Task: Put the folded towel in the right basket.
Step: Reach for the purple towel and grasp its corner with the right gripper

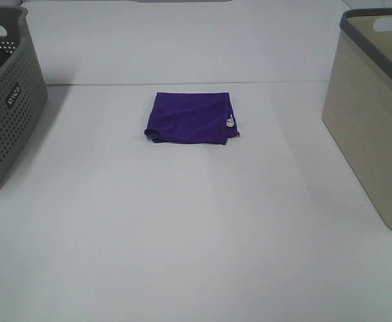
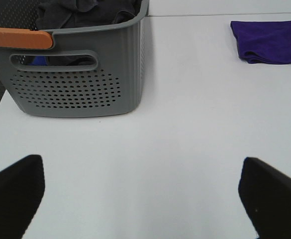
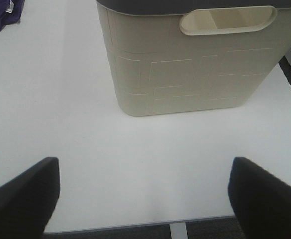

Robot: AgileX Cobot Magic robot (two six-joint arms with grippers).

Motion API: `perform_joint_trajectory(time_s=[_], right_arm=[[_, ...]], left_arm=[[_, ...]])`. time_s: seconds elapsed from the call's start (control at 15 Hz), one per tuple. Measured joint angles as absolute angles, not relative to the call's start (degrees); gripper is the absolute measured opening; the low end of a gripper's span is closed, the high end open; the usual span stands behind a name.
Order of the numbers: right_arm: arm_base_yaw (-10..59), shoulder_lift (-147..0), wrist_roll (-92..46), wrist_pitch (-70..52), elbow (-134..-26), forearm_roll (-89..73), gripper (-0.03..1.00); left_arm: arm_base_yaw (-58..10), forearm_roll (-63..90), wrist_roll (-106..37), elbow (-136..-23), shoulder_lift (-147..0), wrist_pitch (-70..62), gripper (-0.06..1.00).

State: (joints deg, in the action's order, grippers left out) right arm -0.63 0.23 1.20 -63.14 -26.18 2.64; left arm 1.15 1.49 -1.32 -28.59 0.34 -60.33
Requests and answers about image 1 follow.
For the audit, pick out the beige basket with grey rim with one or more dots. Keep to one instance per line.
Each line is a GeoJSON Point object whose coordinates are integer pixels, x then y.
{"type": "Point", "coordinates": [358, 106]}

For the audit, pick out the purple towel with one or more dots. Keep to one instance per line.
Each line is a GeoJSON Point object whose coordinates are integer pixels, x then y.
{"type": "Point", "coordinates": [192, 118]}

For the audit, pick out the grey perforated plastic basket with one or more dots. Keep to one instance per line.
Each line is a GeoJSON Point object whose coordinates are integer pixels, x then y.
{"type": "Point", "coordinates": [23, 92]}

